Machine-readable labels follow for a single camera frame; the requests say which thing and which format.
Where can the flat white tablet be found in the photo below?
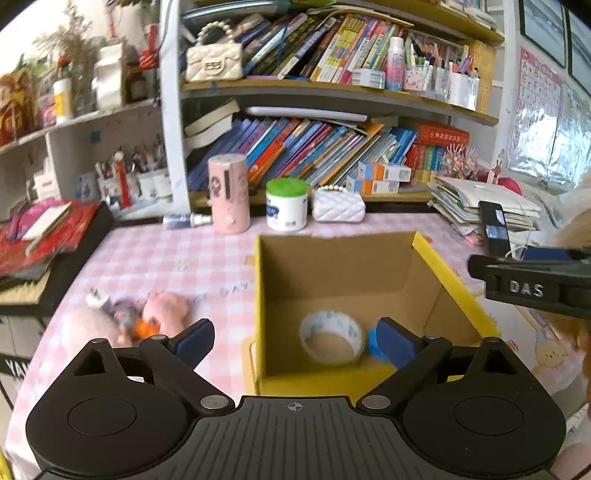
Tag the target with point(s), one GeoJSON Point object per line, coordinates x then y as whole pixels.
{"type": "Point", "coordinates": [304, 113]}

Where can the black electric keyboard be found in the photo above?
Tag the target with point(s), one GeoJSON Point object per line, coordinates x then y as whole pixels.
{"type": "Point", "coordinates": [87, 249]}

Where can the stack of papers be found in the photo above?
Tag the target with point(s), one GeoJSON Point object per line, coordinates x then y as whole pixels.
{"type": "Point", "coordinates": [466, 198]}

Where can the black phone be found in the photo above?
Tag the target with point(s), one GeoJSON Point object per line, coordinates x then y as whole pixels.
{"type": "Point", "coordinates": [494, 228]}

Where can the white bottle yellow label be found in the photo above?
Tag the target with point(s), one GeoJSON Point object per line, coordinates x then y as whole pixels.
{"type": "Point", "coordinates": [63, 101]}

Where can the white card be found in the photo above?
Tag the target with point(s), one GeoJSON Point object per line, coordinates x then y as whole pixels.
{"type": "Point", "coordinates": [46, 221]}

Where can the row of slanted books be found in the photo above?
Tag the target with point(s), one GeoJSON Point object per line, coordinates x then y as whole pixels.
{"type": "Point", "coordinates": [295, 147]}

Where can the black framed picture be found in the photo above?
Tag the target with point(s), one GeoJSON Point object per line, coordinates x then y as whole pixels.
{"type": "Point", "coordinates": [542, 27]}

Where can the pastel spray can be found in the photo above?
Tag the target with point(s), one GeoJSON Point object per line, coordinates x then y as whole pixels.
{"type": "Point", "coordinates": [395, 64]}

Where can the small pink plush toy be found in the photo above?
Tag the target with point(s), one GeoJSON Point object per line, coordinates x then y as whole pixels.
{"type": "Point", "coordinates": [168, 311]}

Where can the pink floral pen cup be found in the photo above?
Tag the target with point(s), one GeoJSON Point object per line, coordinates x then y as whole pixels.
{"type": "Point", "coordinates": [418, 78]}

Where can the white jar green lid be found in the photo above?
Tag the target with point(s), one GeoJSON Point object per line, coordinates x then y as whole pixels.
{"type": "Point", "coordinates": [287, 205]}

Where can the thick red book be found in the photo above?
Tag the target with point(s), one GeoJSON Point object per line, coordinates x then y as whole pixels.
{"type": "Point", "coordinates": [443, 134]}

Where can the cartoon figure gift box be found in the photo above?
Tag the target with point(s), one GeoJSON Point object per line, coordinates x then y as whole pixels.
{"type": "Point", "coordinates": [14, 110]}

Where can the red cloth pile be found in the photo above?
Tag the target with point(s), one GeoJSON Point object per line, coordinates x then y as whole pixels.
{"type": "Point", "coordinates": [46, 249]}

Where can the white box red label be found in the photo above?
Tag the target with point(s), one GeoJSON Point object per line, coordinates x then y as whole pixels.
{"type": "Point", "coordinates": [45, 182]}

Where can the pink checked tablecloth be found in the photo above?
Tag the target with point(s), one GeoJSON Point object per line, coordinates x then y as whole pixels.
{"type": "Point", "coordinates": [184, 263]}

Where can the white cubby shelf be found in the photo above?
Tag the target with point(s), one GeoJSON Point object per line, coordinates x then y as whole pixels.
{"type": "Point", "coordinates": [60, 138]}

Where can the small blue item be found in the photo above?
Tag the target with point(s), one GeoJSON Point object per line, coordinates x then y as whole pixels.
{"type": "Point", "coordinates": [373, 346]}

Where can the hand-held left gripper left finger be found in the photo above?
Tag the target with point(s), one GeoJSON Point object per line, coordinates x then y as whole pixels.
{"type": "Point", "coordinates": [196, 342]}

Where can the small grey gadget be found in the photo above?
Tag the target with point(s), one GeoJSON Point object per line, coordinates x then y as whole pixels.
{"type": "Point", "coordinates": [123, 311]}

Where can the colourful candy bouquet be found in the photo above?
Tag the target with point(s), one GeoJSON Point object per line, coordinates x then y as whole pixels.
{"type": "Point", "coordinates": [459, 161]}

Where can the dried flowers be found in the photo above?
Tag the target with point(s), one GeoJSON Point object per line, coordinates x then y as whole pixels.
{"type": "Point", "coordinates": [69, 32]}

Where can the small orange toy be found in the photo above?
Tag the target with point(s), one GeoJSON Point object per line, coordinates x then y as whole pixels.
{"type": "Point", "coordinates": [145, 330]}

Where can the small rabbit figurine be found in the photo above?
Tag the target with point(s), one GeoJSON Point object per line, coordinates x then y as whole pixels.
{"type": "Point", "coordinates": [497, 171]}

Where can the pale pink plush toy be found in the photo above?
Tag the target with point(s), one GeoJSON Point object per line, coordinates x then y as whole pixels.
{"type": "Point", "coordinates": [90, 327]}

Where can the white desk pen organizer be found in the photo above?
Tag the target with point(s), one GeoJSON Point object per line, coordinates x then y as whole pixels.
{"type": "Point", "coordinates": [147, 182]}

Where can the clear spray bottle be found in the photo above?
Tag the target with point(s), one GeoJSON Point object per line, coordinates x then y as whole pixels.
{"type": "Point", "coordinates": [184, 221]}

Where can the white tape roll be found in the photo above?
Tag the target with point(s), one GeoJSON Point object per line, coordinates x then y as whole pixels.
{"type": "Point", "coordinates": [332, 339]}

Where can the tan fluffy toy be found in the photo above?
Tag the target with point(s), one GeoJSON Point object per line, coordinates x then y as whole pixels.
{"type": "Point", "coordinates": [575, 212]}

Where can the white patterned tape box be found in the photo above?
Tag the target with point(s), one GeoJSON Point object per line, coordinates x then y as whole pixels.
{"type": "Point", "coordinates": [369, 78]}

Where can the yellow cardboard box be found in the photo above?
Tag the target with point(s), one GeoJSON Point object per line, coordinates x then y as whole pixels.
{"type": "Point", "coordinates": [337, 272]}

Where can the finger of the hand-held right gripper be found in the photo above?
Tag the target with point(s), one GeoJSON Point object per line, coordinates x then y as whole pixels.
{"type": "Point", "coordinates": [547, 254]}

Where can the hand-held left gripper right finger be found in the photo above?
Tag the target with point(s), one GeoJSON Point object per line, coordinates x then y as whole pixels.
{"type": "Point", "coordinates": [392, 344]}

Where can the white quilted purse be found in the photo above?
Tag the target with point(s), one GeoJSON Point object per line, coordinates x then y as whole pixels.
{"type": "Point", "coordinates": [339, 205]}

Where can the row of colourful books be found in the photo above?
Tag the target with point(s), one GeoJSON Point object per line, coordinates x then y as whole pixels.
{"type": "Point", "coordinates": [323, 41]}

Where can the cartoon desk mat yellow border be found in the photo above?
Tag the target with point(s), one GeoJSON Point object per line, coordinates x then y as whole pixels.
{"type": "Point", "coordinates": [545, 332]}

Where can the white pen holder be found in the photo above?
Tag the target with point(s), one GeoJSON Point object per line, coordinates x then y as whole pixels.
{"type": "Point", "coordinates": [464, 92]}

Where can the alphabet wall poster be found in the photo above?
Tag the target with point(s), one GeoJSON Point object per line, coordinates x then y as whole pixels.
{"type": "Point", "coordinates": [535, 110]}

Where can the stacked thick dark books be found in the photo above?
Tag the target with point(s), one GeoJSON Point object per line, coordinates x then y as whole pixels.
{"type": "Point", "coordinates": [210, 124]}

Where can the orange white carton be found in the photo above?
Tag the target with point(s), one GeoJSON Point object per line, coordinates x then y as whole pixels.
{"type": "Point", "coordinates": [385, 170]}
{"type": "Point", "coordinates": [371, 186]}

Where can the brown glass bottle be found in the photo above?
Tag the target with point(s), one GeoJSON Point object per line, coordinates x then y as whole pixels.
{"type": "Point", "coordinates": [136, 85]}

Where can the pink cylinder humidifier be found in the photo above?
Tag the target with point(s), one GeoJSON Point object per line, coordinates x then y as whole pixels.
{"type": "Point", "coordinates": [229, 194]}

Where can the wooden bookshelf white post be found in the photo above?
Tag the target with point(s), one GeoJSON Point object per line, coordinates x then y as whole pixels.
{"type": "Point", "coordinates": [173, 138]}

